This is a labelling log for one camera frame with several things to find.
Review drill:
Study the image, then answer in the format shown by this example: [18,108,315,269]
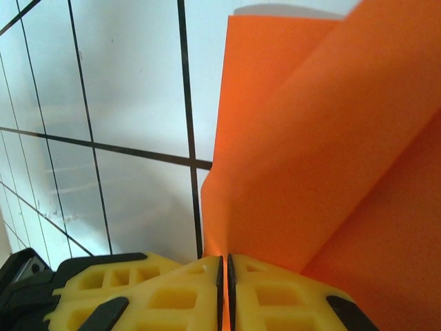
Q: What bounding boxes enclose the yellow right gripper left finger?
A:
[44,251,225,331]

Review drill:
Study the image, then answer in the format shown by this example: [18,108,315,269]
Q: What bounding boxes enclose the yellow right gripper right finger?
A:
[226,253,380,331]

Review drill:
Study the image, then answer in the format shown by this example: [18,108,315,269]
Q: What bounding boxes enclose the orange cloth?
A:
[200,0,441,331]

